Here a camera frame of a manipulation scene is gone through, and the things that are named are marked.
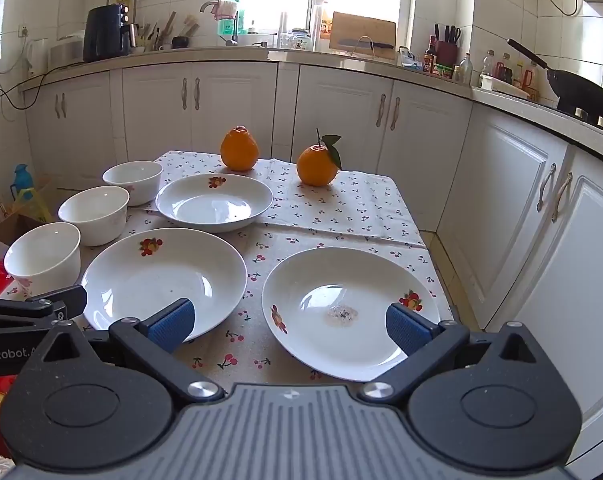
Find plain orange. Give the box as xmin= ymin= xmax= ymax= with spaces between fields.
xmin=220 ymin=125 xmax=260 ymax=172

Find cardboard box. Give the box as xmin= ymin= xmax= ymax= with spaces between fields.
xmin=0 ymin=210 xmax=47 ymax=256

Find orange with green leaf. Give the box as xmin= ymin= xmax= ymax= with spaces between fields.
xmin=296 ymin=128 xmax=343 ymax=187

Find white plate fruit print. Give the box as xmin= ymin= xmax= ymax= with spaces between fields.
xmin=81 ymin=228 xmax=248 ymax=343
xmin=155 ymin=173 xmax=274 ymax=233
xmin=262 ymin=246 xmax=440 ymax=382

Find black kitchen knife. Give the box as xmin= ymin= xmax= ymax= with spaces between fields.
xmin=340 ymin=39 xmax=395 ymax=50

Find wooden cutting board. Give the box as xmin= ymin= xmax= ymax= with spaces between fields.
xmin=330 ymin=11 xmax=397 ymax=56

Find white plastic tray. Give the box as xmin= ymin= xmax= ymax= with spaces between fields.
xmin=479 ymin=74 xmax=537 ymax=100

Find white ceramic bowl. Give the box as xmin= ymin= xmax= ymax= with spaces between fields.
xmin=4 ymin=222 xmax=82 ymax=297
xmin=58 ymin=186 xmax=130 ymax=247
xmin=102 ymin=161 xmax=163 ymax=207

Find white kitchen cabinets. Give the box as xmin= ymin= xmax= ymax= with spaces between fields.
xmin=21 ymin=47 xmax=603 ymax=466

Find metal kitchen faucet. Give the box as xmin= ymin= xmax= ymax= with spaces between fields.
xmin=200 ymin=1 xmax=240 ymax=45

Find white electric kettle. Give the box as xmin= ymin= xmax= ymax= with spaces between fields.
xmin=27 ymin=38 xmax=49 ymax=78

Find gas stove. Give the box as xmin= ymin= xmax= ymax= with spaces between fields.
xmin=551 ymin=104 xmax=603 ymax=137

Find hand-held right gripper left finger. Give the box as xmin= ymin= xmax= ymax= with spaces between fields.
xmin=16 ymin=298 xmax=227 ymax=408

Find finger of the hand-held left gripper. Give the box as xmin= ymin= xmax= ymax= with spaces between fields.
xmin=0 ymin=285 xmax=88 ymax=331

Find cherry print tablecloth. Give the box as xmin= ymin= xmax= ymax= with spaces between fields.
xmin=6 ymin=150 xmax=455 ymax=391

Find black wok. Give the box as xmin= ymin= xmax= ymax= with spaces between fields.
xmin=507 ymin=38 xmax=603 ymax=118

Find red knife block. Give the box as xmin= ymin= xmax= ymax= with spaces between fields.
xmin=434 ymin=25 xmax=462 ymax=67

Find utensil holder with utensils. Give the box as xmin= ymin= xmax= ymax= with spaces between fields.
xmin=131 ymin=10 xmax=202 ymax=53

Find black power cable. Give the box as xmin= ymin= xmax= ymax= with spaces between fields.
xmin=0 ymin=67 xmax=84 ymax=111

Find black air fryer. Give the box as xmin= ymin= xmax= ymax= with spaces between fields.
xmin=83 ymin=4 xmax=131 ymax=63

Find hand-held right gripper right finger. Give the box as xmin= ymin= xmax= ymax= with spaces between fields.
xmin=359 ymin=302 xmax=565 ymax=406

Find white rice cooker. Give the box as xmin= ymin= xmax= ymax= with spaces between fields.
xmin=48 ymin=35 xmax=85 ymax=68

